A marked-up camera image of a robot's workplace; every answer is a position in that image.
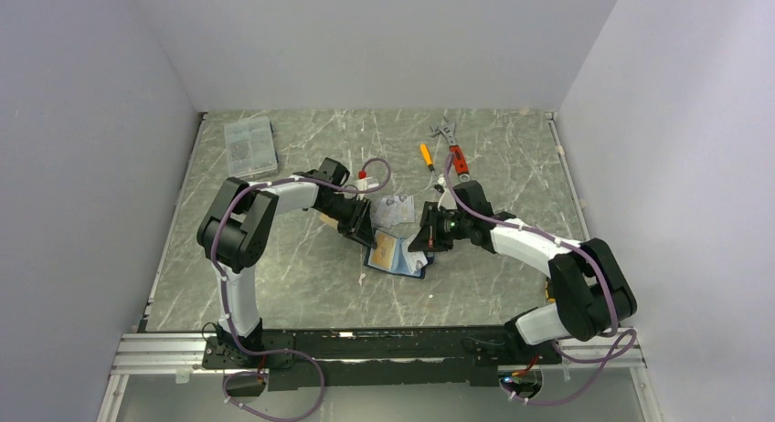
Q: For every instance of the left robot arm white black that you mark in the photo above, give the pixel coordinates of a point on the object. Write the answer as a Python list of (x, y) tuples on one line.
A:
[(235, 230)]

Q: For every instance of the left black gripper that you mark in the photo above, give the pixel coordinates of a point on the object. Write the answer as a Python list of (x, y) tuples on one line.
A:
[(364, 233)]

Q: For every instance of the gold card stack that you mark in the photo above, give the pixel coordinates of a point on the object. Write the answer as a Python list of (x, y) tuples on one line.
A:
[(329, 221)]

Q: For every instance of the clear plastic screw box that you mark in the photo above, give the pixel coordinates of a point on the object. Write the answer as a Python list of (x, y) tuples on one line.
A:
[(250, 148)]

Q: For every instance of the orange handled screwdriver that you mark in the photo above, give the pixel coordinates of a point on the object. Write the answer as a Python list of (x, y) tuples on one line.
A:
[(426, 156)]

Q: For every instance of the silver card stack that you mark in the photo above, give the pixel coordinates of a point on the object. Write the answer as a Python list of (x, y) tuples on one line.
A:
[(392, 210)]

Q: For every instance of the blue leather card holder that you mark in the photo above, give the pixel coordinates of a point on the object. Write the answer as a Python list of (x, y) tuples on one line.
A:
[(400, 267)]

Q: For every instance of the gold VIP card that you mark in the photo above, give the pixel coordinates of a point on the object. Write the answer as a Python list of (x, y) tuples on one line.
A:
[(383, 255)]

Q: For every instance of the red handled adjustable wrench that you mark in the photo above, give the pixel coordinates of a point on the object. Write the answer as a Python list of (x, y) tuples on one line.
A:
[(448, 129)]

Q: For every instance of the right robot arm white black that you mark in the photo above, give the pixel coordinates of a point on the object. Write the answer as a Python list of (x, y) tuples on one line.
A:
[(590, 290)]

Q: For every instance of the aluminium frame rail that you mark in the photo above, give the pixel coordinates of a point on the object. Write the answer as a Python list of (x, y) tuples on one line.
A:
[(177, 354)]

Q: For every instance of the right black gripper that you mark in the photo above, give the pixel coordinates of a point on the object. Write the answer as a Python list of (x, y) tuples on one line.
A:
[(429, 238)]

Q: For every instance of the silver VIP card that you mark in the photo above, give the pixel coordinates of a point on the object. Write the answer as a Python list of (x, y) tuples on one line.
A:
[(416, 261)]

